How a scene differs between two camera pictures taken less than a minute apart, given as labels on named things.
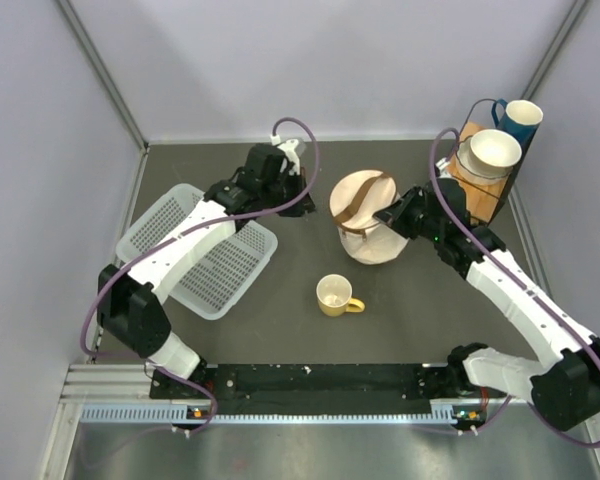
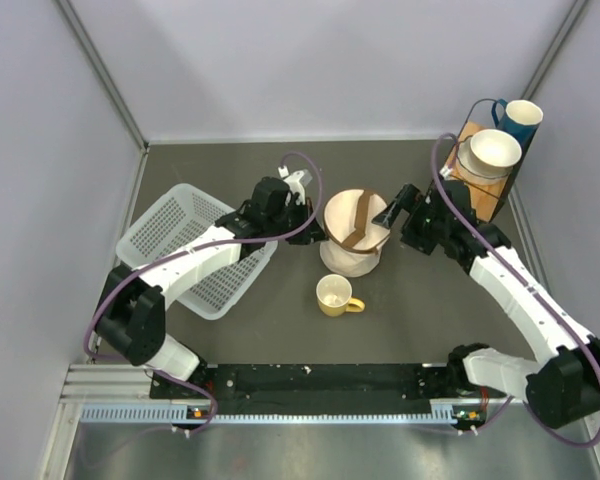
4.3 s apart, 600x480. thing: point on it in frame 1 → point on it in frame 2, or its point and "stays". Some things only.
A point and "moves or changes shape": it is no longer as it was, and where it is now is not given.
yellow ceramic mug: [334, 293] stays
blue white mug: [520, 118] stays
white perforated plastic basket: [207, 289] stays
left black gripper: [305, 207] → [310, 234]
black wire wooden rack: [485, 202] stays
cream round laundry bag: [354, 198] moves or changes shape
